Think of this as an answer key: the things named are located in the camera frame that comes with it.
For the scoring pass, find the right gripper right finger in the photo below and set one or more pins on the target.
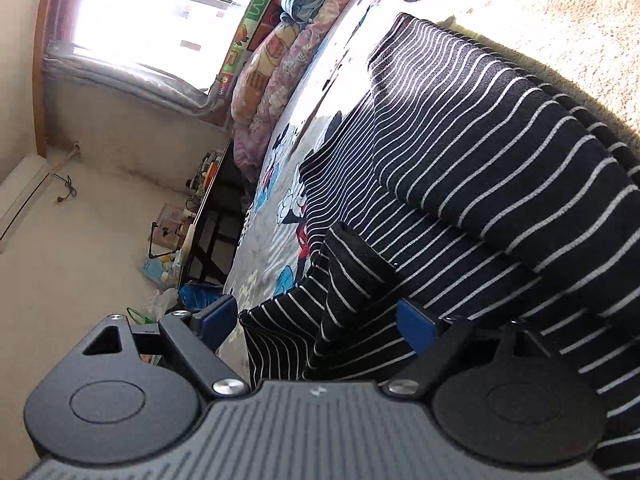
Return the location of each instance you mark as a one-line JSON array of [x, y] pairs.
[[497, 393]]

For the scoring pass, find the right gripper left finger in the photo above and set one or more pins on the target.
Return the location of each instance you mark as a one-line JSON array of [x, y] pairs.
[[126, 393]]

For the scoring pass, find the black white striped garment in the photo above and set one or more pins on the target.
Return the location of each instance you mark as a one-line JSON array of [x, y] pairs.
[[479, 192]]

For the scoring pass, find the cluttered dark side table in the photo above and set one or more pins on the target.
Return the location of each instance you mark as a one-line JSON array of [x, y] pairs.
[[197, 242]]

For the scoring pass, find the purple floral folded quilt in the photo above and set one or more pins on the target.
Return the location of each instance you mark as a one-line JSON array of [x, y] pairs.
[[250, 142]]

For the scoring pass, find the yellow patterned pillow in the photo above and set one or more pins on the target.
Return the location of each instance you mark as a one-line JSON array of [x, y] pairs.
[[255, 75]]

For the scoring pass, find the beige window curtain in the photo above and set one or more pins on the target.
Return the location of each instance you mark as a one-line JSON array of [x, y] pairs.
[[68, 61]]

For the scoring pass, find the colourful alphabet foam mat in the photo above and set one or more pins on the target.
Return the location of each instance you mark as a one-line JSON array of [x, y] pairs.
[[258, 20]]

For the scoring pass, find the white wall air conditioner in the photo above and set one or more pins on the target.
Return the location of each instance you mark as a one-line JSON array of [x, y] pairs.
[[19, 190]]

